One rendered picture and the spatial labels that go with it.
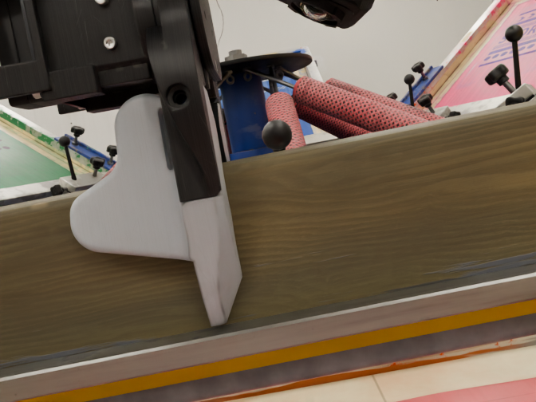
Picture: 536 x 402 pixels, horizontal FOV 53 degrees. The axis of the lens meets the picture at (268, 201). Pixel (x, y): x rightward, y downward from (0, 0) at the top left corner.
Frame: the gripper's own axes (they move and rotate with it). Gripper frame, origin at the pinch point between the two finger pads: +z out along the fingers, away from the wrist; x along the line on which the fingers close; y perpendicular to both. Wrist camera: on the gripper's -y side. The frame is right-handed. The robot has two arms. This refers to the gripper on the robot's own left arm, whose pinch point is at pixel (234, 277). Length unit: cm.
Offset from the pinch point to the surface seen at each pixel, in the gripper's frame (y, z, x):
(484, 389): -14.2, 13.3, -12.4
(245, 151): 1, -6, -82
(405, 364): -10.2, 13.0, -17.8
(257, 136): -2, -9, -84
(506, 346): -18.2, 13.0, -17.8
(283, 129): -4.3, -6.9, -25.4
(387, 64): -112, -58, -415
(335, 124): -20, -9, -103
